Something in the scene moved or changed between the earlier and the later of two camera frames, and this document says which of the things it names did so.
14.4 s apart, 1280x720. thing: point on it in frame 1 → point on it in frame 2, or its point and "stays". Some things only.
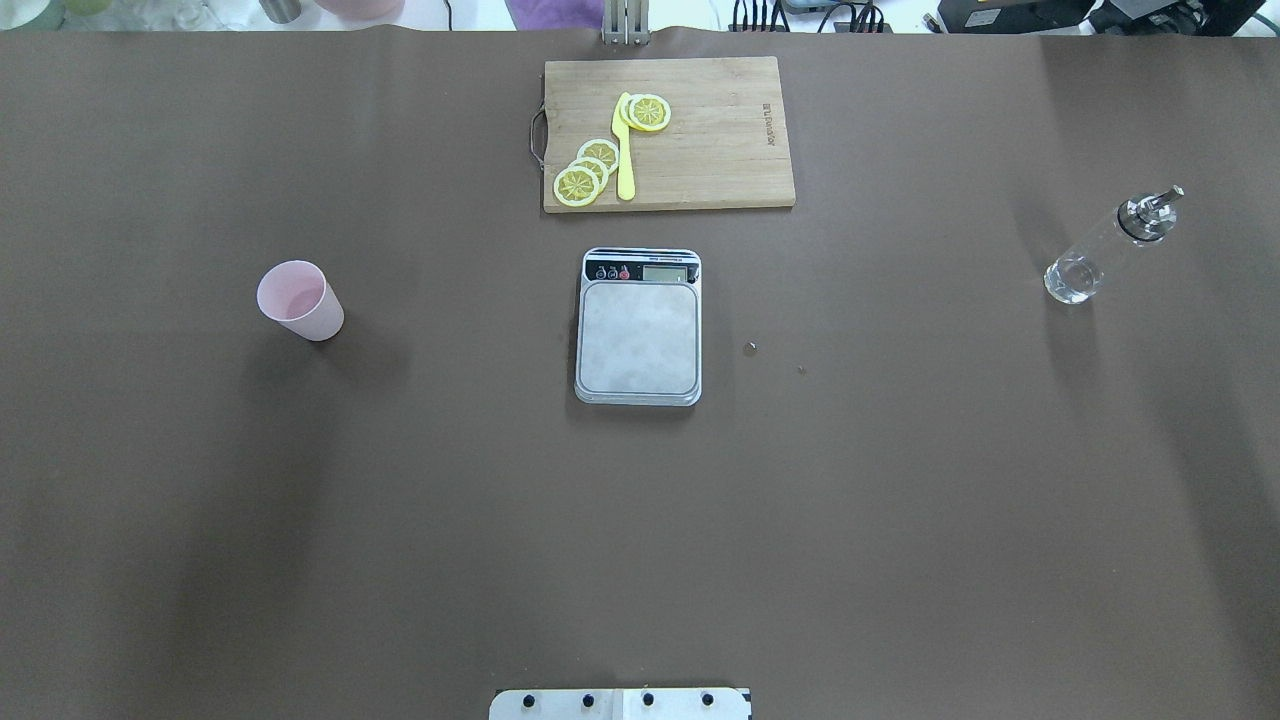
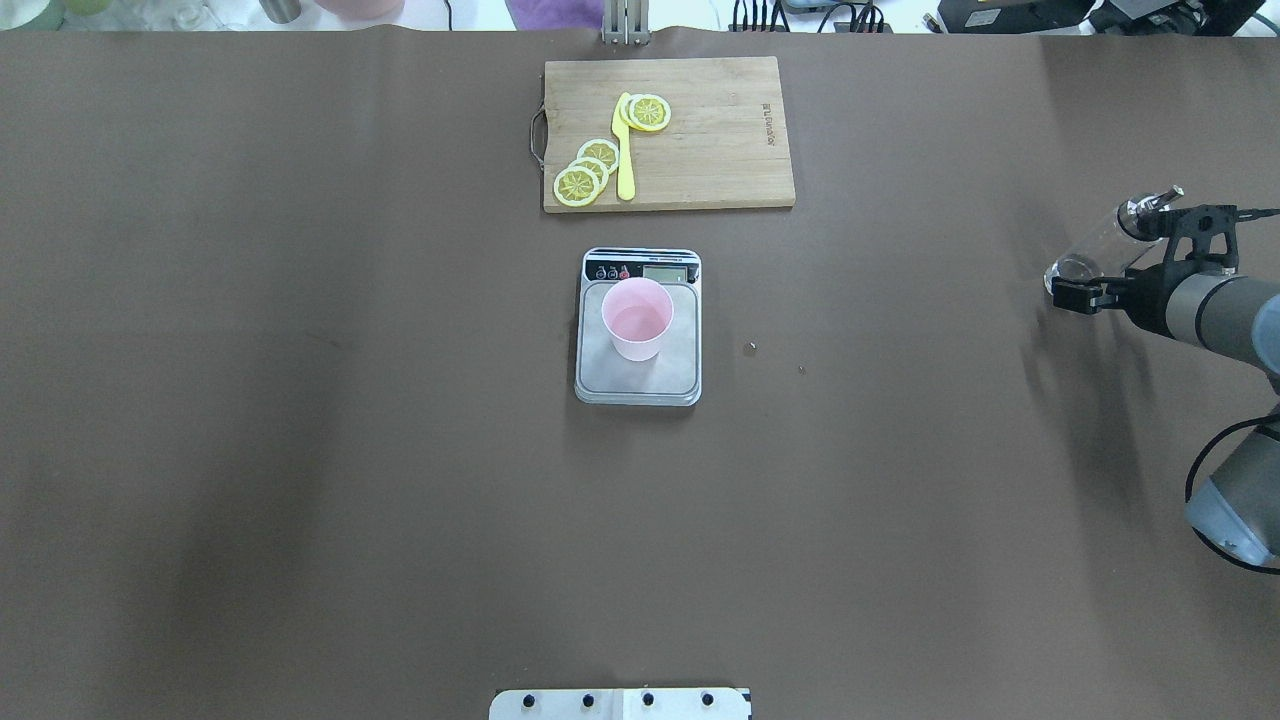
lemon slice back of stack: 603,150 stays
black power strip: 839,27 stays
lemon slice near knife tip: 647,112 stays
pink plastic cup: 297,295 → 636,314
